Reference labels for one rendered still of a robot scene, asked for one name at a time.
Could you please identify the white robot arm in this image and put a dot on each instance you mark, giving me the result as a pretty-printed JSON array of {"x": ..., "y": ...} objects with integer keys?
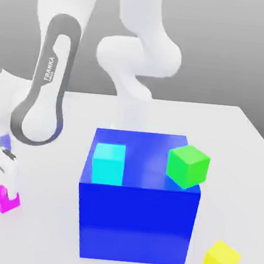
[{"x": 51, "y": 75}]

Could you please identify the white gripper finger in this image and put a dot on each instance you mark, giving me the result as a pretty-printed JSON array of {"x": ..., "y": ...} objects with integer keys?
[{"x": 11, "y": 194}]

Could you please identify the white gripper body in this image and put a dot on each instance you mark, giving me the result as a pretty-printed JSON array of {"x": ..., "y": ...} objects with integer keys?
[{"x": 8, "y": 170}]

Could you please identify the small magenta cube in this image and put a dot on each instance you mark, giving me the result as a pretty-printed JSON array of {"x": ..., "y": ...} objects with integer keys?
[{"x": 1, "y": 201}]

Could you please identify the small yellow cube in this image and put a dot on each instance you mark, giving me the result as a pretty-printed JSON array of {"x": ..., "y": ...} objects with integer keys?
[{"x": 220, "y": 263}]

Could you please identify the small green cube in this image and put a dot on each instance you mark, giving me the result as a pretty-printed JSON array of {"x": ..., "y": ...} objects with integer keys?
[{"x": 187, "y": 166}]

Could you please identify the small cyan cube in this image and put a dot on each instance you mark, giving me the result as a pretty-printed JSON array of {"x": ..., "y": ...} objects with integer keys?
[{"x": 108, "y": 166}]

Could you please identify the large blue box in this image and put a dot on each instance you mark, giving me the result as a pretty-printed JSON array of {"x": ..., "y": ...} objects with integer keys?
[{"x": 137, "y": 222}]

